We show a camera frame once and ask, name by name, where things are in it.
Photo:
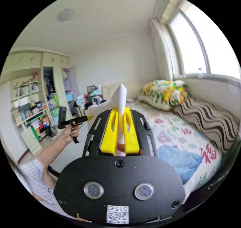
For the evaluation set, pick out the person's body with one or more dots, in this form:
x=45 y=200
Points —
x=35 y=177

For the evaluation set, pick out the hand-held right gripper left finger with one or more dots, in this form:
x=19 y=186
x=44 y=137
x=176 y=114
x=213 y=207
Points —
x=107 y=135

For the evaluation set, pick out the floral pillow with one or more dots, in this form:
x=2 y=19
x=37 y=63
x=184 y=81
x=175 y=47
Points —
x=163 y=95

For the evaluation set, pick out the person's left hand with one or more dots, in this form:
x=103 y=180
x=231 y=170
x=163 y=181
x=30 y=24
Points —
x=70 y=134

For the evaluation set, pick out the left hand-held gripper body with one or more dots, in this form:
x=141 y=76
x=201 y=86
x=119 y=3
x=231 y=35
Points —
x=76 y=120

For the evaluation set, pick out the cream cupboard with shelves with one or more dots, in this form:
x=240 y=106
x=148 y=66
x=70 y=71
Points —
x=32 y=100

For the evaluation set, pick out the window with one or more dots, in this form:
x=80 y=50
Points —
x=195 y=43

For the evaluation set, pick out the white short sleeve shirt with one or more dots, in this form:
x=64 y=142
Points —
x=120 y=100

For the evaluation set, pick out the white curtain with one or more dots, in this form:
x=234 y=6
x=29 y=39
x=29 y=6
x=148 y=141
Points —
x=160 y=43

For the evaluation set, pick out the round ceiling lamp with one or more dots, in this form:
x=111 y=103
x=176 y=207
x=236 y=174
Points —
x=65 y=15

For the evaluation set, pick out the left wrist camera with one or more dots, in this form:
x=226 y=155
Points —
x=62 y=116

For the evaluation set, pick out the clear bottle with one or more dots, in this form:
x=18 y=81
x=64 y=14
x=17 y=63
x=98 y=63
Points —
x=200 y=72

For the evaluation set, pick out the pile of clothes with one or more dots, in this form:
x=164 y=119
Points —
x=90 y=98

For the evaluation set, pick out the person's left forearm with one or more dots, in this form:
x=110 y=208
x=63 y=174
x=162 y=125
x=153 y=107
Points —
x=51 y=150

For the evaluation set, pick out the brown wavy striped blanket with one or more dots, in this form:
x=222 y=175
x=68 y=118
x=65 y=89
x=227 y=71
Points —
x=207 y=118

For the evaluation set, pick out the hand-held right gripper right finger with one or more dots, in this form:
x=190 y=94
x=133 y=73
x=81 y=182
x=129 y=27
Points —
x=132 y=135

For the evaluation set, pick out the blue garment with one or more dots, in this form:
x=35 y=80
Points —
x=178 y=161

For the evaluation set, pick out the bed with printed sheet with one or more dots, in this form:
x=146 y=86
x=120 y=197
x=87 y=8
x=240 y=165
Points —
x=169 y=130

